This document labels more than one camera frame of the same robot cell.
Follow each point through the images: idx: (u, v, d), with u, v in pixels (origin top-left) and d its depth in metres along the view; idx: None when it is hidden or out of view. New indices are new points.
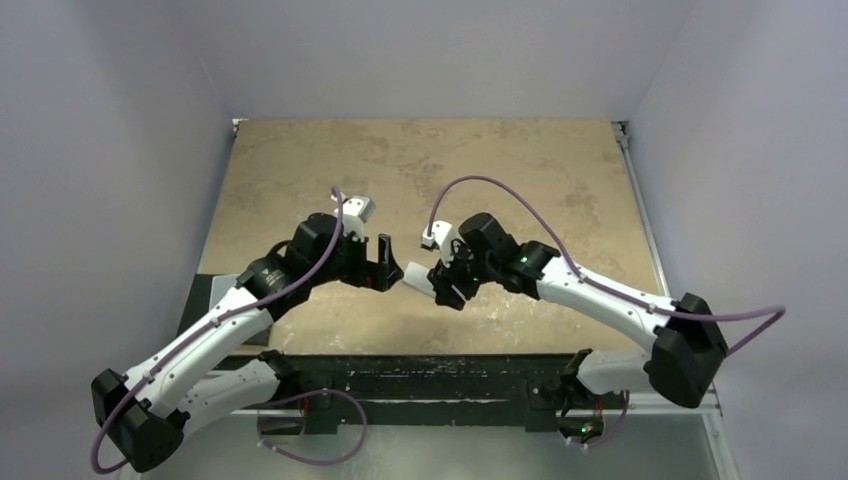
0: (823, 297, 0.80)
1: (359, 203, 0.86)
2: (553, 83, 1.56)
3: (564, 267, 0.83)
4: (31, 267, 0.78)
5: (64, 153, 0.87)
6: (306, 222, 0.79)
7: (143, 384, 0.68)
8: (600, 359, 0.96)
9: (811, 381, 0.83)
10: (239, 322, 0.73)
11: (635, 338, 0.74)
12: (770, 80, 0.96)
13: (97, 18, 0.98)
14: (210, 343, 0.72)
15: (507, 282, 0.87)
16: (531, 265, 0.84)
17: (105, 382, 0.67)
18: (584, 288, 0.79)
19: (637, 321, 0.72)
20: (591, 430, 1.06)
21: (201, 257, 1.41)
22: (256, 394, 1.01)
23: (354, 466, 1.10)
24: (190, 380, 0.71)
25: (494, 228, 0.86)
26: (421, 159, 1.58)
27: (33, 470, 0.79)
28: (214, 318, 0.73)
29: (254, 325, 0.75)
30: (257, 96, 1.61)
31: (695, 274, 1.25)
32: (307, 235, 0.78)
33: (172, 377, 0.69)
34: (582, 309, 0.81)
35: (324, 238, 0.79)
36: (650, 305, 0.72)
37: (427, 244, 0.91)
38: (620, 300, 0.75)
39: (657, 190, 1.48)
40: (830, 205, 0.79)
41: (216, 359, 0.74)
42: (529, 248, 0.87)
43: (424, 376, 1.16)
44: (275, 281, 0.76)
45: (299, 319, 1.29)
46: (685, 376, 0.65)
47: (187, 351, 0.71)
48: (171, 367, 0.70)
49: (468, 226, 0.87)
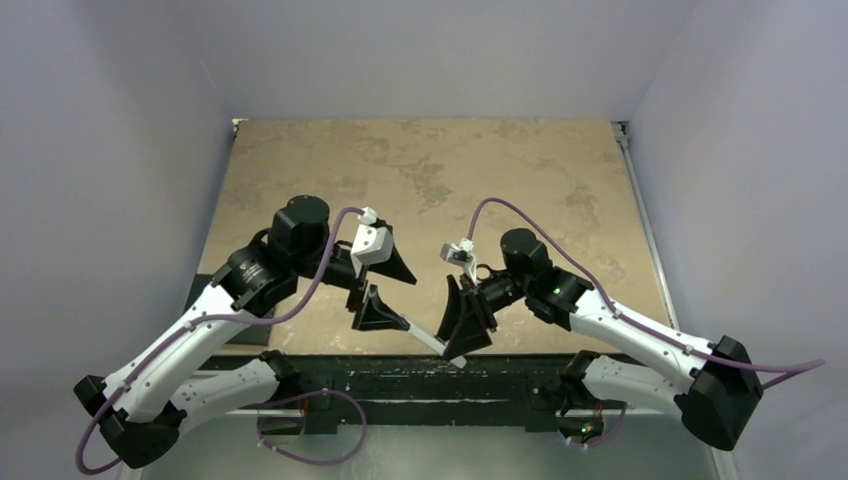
0: (823, 297, 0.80)
1: (368, 241, 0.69)
2: (554, 83, 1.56)
3: (598, 299, 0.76)
4: (33, 269, 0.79)
5: (64, 152, 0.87)
6: (282, 209, 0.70)
7: (119, 394, 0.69)
8: (613, 369, 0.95)
9: (810, 381, 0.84)
10: (215, 326, 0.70)
11: (666, 374, 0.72)
12: (771, 81, 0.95)
13: (97, 19, 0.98)
14: (185, 348, 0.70)
15: (539, 311, 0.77)
16: (564, 296, 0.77)
17: (86, 390, 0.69)
18: (619, 325, 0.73)
19: (674, 363, 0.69)
20: (590, 430, 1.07)
21: (201, 257, 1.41)
22: (255, 394, 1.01)
23: (354, 466, 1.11)
24: (170, 384, 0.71)
25: (542, 255, 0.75)
26: (421, 158, 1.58)
27: (32, 470, 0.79)
28: (186, 324, 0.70)
29: (232, 327, 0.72)
30: (258, 96, 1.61)
31: (695, 275, 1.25)
32: (284, 225, 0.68)
33: (148, 386, 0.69)
34: (612, 343, 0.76)
35: (303, 228, 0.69)
36: (686, 347, 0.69)
37: (450, 256, 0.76)
38: (655, 339, 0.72)
39: (657, 190, 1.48)
40: (829, 206, 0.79)
41: (198, 360, 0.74)
42: (562, 277, 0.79)
43: (424, 376, 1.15)
44: (254, 276, 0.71)
45: (298, 319, 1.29)
46: (721, 419, 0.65)
47: (161, 358, 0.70)
48: (147, 375, 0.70)
49: (512, 246, 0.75)
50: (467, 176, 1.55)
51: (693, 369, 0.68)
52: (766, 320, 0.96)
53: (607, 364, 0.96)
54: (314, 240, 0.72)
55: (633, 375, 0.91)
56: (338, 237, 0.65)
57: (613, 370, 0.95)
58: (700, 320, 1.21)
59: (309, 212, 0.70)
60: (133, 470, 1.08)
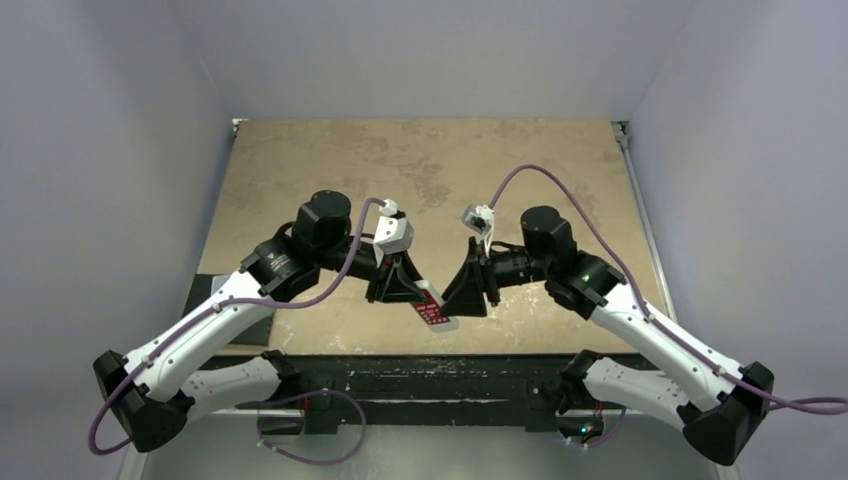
0: (822, 296, 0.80)
1: (387, 231, 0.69)
2: (554, 83, 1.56)
3: (630, 298, 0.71)
4: (32, 272, 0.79)
5: (66, 152, 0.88)
6: (308, 203, 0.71)
7: (142, 369, 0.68)
8: (615, 373, 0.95)
9: (808, 379, 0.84)
10: (240, 309, 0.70)
11: (686, 387, 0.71)
12: (771, 81, 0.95)
13: (98, 20, 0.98)
14: (210, 328, 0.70)
15: (560, 296, 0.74)
16: (587, 282, 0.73)
17: (106, 365, 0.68)
18: (648, 331, 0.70)
19: (703, 382, 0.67)
20: (591, 430, 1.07)
21: (202, 257, 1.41)
22: (259, 390, 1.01)
23: (354, 466, 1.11)
24: (191, 364, 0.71)
25: (565, 232, 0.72)
26: (421, 159, 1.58)
27: (32, 470, 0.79)
28: (212, 306, 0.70)
29: (252, 314, 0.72)
30: (258, 96, 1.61)
31: (696, 274, 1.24)
32: (309, 218, 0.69)
33: (171, 363, 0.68)
34: (634, 344, 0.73)
35: (327, 221, 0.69)
36: (718, 368, 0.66)
37: (468, 221, 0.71)
38: (685, 354, 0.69)
39: (657, 190, 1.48)
40: (828, 206, 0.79)
41: (219, 343, 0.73)
42: (590, 264, 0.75)
43: (424, 376, 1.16)
44: (280, 267, 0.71)
45: (298, 319, 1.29)
46: (735, 444, 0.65)
47: (186, 337, 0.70)
48: (170, 352, 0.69)
49: (532, 222, 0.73)
50: (466, 177, 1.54)
51: (721, 393, 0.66)
52: (765, 320, 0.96)
53: (609, 367, 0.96)
54: (337, 233, 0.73)
55: (641, 382, 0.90)
56: (363, 231, 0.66)
57: (616, 373, 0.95)
58: (700, 321, 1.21)
59: (334, 206, 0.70)
60: (134, 470, 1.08)
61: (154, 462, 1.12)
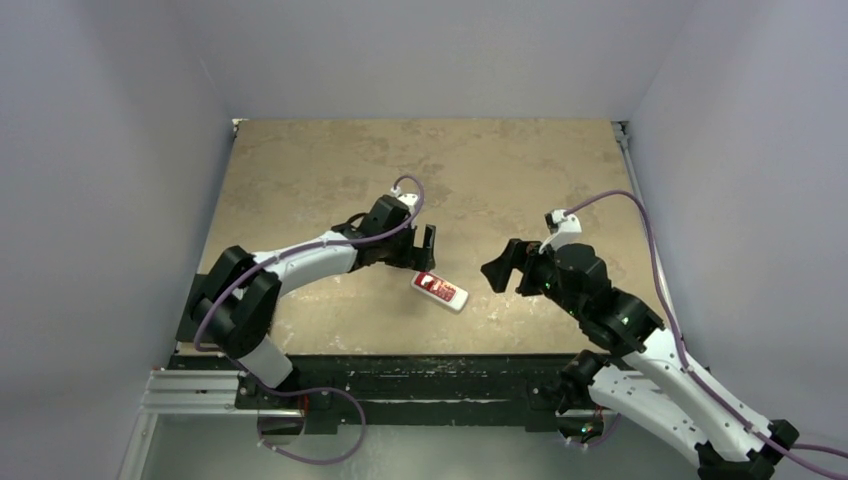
0: (823, 296, 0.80)
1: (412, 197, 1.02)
2: (554, 83, 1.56)
3: (671, 346, 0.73)
4: (31, 273, 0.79)
5: (64, 151, 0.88)
6: (381, 199, 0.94)
7: (271, 262, 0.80)
8: (624, 389, 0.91)
9: (810, 380, 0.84)
10: (338, 250, 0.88)
11: (712, 438, 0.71)
12: (770, 81, 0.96)
13: (97, 20, 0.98)
14: (319, 254, 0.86)
15: (596, 337, 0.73)
16: (619, 316, 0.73)
17: (235, 256, 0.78)
18: (684, 380, 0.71)
19: (732, 438, 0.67)
20: (590, 430, 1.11)
21: (202, 257, 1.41)
22: (273, 370, 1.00)
23: (354, 467, 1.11)
24: (296, 276, 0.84)
25: (599, 272, 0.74)
26: (421, 159, 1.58)
27: (31, 469, 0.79)
28: (324, 240, 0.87)
29: (346, 257, 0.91)
30: (258, 96, 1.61)
31: (696, 274, 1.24)
32: (384, 208, 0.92)
33: (293, 265, 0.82)
34: (667, 390, 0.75)
35: (398, 211, 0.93)
36: (750, 426, 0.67)
37: (550, 220, 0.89)
38: (718, 407, 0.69)
39: (658, 189, 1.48)
40: (829, 206, 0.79)
41: (312, 272, 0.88)
42: (628, 304, 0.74)
43: (424, 376, 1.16)
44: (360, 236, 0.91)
45: (299, 320, 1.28)
46: None
47: (305, 252, 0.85)
48: (290, 259, 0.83)
49: (568, 261, 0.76)
50: (467, 177, 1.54)
51: (749, 450, 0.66)
52: (766, 320, 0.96)
53: (618, 380, 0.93)
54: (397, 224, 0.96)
55: (645, 399, 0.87)
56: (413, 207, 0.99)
57: (624, 389, 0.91)
58: (700, 322, 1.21)
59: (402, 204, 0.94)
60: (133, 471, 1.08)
61: (153, 462, 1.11)
